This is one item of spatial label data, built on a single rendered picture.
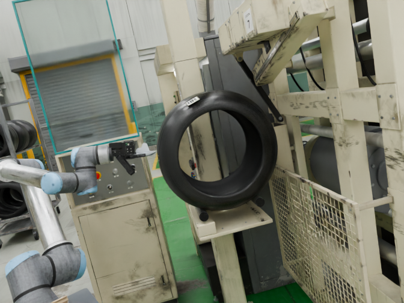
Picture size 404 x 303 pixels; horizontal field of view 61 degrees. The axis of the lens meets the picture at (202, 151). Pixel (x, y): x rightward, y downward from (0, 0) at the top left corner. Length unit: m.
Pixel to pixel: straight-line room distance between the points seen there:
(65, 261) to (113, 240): 0.70
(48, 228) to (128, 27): 9.49
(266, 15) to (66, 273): 1.42
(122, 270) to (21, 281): 0.96
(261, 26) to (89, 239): 1.75
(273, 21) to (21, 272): 1.45
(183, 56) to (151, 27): 9.06
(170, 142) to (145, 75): 9.31
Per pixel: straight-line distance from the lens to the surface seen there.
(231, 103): 1.55
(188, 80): 1.91
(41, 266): 1.74
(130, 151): 1.62
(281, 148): 1.98
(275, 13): 1.40
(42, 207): 1.95
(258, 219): 1.74
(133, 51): 10.82
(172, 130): 1.52
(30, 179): 1.71
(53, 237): 1.87
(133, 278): 2.55
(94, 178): 1.62
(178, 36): 1.93
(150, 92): 10.76
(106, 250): 2.48
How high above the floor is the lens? 1.47
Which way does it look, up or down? 10 degrees down
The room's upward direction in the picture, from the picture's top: 12 degrees counter-clockwise
